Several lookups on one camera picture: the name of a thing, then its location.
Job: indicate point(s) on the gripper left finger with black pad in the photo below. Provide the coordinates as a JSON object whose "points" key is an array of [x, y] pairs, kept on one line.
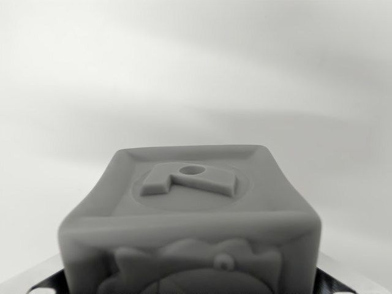
{"points": [[33, 275]]}

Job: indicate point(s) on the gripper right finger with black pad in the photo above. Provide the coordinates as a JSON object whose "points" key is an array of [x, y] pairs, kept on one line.
{"points": [[346, 275]]}

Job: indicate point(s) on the grey embossed cube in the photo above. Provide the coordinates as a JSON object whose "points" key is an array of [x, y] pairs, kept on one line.
{"points": [[190, 220]]}

